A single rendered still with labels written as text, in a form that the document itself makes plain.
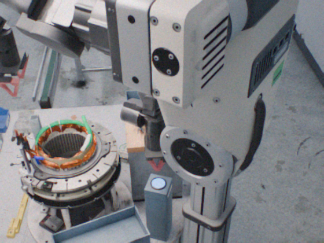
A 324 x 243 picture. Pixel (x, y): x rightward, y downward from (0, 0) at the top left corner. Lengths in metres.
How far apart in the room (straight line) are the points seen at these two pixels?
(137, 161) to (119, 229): 0.30
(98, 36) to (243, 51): 0.22
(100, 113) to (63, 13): 1.44
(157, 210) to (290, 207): 1.41
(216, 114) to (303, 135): 2.45
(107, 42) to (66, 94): 2.96
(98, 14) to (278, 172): 2.41
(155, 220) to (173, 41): 1.02
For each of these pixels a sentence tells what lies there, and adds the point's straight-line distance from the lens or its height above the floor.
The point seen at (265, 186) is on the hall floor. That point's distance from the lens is 2.74.
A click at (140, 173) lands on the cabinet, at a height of 0.93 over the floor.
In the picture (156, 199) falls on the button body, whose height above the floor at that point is 1.00.
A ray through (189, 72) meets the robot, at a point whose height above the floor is 1.77.
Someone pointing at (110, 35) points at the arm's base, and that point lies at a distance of 0.50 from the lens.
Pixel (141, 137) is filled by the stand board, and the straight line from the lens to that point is 1.42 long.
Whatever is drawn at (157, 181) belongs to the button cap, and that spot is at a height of 1.04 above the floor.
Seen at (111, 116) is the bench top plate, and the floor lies 0.78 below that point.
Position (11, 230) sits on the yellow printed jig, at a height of 0.79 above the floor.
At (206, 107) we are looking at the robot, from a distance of 0.69.
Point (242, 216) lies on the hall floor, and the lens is 2.57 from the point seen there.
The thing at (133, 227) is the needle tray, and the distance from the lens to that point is 1.24.
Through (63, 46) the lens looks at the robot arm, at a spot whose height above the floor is 1.75.
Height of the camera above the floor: 2.04
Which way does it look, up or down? 42 degrees down
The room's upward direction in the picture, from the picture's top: 5 degrees counter-clockwise
